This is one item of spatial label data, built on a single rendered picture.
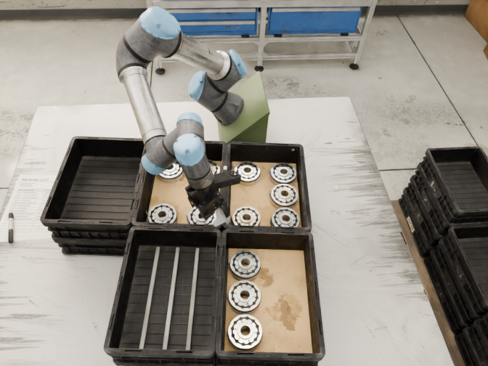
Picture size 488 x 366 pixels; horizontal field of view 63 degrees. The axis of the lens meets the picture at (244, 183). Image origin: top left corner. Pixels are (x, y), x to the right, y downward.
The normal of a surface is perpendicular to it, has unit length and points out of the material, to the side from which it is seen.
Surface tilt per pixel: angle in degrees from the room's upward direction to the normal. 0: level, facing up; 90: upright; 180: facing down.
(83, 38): 0
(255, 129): 90
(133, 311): 0
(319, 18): 90
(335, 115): 0
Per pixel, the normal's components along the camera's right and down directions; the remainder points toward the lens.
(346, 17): 0.09, 0.78
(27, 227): 0.04, -0.62
